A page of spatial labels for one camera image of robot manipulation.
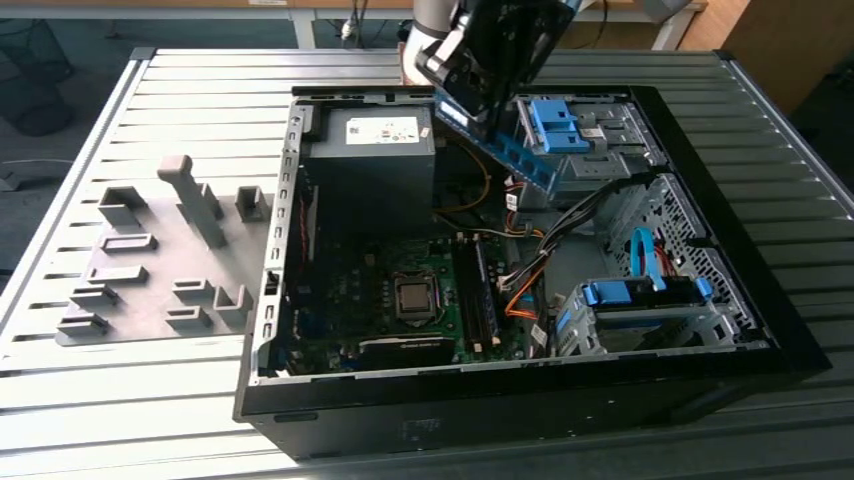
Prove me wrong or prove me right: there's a blue RAM stick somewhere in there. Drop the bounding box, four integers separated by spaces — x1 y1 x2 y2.
432 88 564 197

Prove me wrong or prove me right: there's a black RAM slot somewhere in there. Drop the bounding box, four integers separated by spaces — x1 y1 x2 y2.
453 234 488 354

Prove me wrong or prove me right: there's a blue plastic drive latch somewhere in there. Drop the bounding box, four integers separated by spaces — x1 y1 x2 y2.
524 99 597 155

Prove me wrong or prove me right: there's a grey metal drive cage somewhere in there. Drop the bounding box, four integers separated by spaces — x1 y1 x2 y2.
514 98 670 214

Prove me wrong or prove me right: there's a grey power supply unit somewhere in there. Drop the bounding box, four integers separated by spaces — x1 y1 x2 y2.
301 102 441 231

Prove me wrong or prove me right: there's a wooden cabinet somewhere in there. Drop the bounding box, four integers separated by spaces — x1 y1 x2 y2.
680 0 854 116

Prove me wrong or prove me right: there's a silver CPU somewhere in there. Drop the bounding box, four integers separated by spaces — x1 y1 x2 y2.
400 283 434 310

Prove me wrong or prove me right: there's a hard disk in blue carrier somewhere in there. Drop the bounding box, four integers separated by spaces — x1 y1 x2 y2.
578 277 714 309

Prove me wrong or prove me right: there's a CPU socket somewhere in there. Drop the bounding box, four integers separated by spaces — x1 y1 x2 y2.
392 269 444 325

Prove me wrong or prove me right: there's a green motherboard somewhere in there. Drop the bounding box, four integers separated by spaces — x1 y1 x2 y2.
285 233 533 375

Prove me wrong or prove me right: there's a grey metal disk bay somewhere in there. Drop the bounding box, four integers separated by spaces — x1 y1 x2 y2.
552 277 753 357

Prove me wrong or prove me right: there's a black graphics card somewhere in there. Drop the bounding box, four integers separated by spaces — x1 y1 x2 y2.
357 333 460 371

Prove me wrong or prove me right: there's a grey parts rack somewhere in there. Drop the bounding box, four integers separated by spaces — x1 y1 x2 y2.
54 153 277 347

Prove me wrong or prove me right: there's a black PC case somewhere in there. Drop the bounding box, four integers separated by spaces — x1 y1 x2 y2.
230 83 836 462

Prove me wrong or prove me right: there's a white curved floor stand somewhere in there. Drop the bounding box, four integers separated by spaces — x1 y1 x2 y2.
0 158 75 194

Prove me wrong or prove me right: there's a black cable with plug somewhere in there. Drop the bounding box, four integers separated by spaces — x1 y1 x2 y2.
338 0 370 42

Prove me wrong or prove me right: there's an orange wire loop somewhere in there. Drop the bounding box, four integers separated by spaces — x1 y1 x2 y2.
433 147 494 221

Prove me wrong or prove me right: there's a black cable bundle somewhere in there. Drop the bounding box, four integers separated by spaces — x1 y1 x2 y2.
533 172 660 261

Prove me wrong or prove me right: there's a blue flat data wire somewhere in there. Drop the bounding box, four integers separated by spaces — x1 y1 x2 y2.
629 227 669 292

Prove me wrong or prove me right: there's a red flat data wire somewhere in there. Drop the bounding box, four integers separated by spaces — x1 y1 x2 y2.
656 243 684 281

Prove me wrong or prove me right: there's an orange yellow wire bundle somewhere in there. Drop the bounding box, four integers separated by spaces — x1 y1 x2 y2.
500 249 553 321

